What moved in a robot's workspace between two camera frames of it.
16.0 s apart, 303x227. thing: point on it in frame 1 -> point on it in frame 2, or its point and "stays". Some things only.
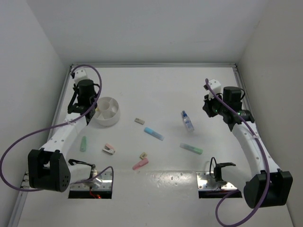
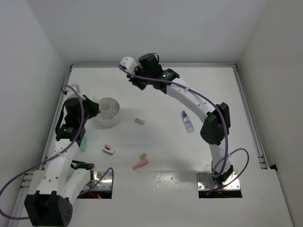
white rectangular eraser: [139, 121] stays
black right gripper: [206, 107] -> [133, 80]
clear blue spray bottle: [188, 121] stays
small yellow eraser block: [143, 155] stays
